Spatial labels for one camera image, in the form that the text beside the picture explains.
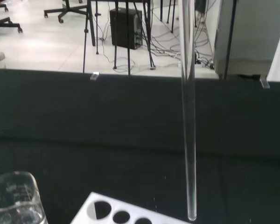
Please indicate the white test tube rack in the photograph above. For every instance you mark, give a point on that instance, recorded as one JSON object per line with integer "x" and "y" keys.
{"x": 80, "y": 218}

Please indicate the black bench cloth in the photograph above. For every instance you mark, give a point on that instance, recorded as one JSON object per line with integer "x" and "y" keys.
{"x": 107, "y": 116}

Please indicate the clear cloth clip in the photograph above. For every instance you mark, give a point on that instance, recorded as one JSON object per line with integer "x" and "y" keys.
{"x": 264, "y": 83}
{"x": 94, "y": 75}

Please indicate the black tripod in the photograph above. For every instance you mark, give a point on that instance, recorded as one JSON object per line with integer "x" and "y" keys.
{"x": 116, "y": 46}
{"x": 84, "y": 46}

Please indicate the white power strip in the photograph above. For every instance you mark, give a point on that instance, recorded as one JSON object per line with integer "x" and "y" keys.
{"x": 204, "y": 61}

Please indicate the black computer tower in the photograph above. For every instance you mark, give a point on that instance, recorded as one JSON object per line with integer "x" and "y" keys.
{"x": 123, "y": 28}

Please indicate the black office chair base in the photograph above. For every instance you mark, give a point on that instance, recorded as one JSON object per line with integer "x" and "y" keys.
{"x": 67, "y": 10}
{"x": 4, "y": 23}
{"x": 0, "y": 5}

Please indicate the grey metal cabinet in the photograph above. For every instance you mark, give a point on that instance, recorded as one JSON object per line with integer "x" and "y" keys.
{"x": 252, "y": 35}

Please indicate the small glass beaker with water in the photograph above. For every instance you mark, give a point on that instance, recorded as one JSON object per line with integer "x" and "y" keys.
{"x": 14, "y": 198}

